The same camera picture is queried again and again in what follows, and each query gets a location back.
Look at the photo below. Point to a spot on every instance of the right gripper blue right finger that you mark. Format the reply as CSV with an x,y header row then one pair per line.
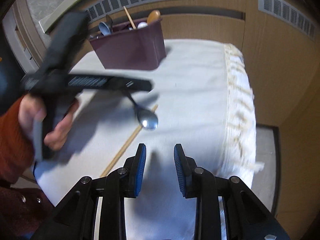
x,y
183,170

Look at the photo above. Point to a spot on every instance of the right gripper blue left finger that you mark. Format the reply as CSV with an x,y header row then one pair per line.
x,y
135,166

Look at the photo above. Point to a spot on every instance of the wooden chopstick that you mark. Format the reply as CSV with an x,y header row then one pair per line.
x,y
122,150
130,18

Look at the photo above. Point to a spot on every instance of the metal spoon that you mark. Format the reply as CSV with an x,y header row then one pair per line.
x,y
146,118

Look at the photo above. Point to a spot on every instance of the white plastic spoon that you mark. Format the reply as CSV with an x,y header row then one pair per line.
x,y
142,25

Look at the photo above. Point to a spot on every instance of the person's left hand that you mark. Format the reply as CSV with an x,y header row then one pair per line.
x,y
32,108

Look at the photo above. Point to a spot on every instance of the white table cloth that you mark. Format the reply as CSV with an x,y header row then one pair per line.
x,y
204,102

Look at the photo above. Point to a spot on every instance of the blue plastic spoon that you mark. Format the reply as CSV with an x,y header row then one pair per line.
x,y
104,29

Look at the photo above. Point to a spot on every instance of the purple utensil holder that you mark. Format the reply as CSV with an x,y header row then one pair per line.
x,y
140,49

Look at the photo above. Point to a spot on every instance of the wooden chopstick in holder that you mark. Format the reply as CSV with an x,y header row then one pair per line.
x,y
130,18

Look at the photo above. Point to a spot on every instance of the brown wooden spoon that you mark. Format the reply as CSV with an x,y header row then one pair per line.
x,y
153,16

